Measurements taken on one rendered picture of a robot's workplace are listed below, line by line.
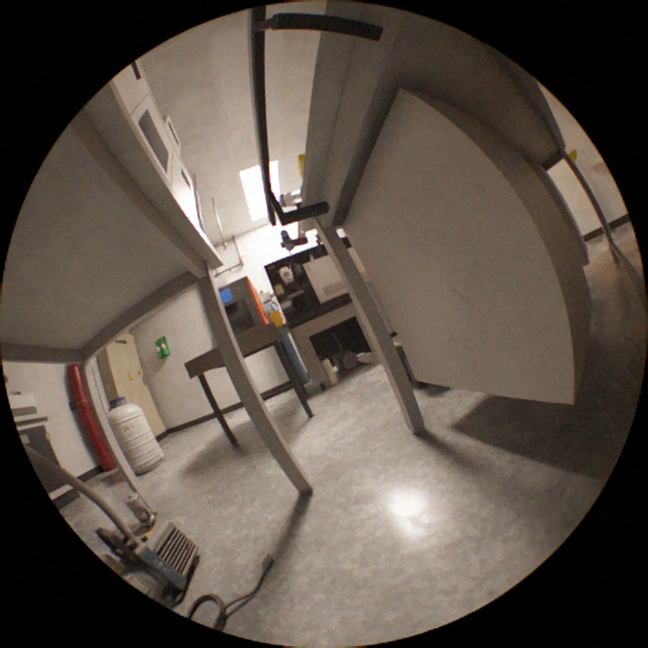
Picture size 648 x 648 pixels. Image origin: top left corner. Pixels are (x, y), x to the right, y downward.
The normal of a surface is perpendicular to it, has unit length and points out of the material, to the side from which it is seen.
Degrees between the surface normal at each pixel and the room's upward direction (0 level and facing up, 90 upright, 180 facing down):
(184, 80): 180
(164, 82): 180
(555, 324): 90
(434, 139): 90
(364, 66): 90
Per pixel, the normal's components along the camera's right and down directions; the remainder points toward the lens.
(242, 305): 0.13, -0.14
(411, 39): 0.42, 0.91
